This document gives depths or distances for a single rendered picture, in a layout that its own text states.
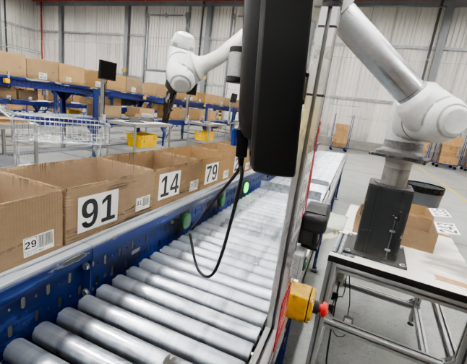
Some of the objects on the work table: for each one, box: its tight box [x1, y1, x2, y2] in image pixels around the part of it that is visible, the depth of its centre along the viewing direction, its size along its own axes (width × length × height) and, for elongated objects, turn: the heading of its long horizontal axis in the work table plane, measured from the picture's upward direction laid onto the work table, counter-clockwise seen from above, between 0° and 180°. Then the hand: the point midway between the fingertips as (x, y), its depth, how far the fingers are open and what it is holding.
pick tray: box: [352, 204, 439, 254], centre depth 168 cm, size 28×38×10 cm
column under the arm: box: [343, 178, 415, 271], centre depth 140 cm, size 26×26×33 cm
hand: (165, 116), depth 150 cm, fingers closed
